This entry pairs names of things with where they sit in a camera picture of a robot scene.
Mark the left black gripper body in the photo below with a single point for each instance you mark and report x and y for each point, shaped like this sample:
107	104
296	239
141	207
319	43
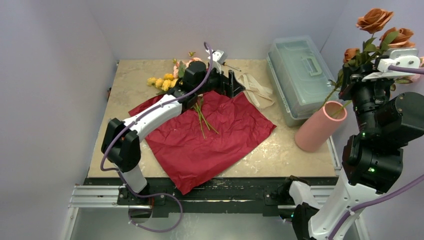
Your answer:
214	82

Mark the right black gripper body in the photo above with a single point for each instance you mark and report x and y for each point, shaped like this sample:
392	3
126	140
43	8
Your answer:
356	81

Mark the peach rose stem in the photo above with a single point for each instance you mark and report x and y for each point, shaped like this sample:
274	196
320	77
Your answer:
180	66

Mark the yellow rose stem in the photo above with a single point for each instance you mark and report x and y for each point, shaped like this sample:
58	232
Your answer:
165	83

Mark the cream ribbon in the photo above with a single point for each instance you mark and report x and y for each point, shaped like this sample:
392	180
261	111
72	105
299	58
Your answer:
258	95

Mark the flower bouquet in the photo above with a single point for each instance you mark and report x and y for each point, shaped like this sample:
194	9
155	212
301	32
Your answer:
191	154

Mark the brown orange rose stem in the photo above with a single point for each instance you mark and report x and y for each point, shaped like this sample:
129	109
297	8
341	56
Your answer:
372	22

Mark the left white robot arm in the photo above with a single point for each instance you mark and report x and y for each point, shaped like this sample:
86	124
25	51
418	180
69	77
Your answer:
121	142

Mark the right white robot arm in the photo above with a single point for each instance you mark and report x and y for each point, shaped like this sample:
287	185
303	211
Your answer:
372	160

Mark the pink cylindrical vase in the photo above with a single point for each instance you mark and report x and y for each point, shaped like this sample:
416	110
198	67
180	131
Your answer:
320	126

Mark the yellow black screwdriver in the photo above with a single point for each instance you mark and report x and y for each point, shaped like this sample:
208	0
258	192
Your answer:
231	66

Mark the clear plastic storage box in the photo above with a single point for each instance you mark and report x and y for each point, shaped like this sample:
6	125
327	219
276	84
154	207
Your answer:
300	77

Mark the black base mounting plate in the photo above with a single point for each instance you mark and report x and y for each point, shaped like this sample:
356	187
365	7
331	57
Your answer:
267	196

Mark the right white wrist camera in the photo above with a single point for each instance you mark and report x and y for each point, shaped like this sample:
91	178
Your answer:
398	62

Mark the aluminium rail frame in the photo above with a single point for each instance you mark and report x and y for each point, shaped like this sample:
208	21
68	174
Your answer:
100	197

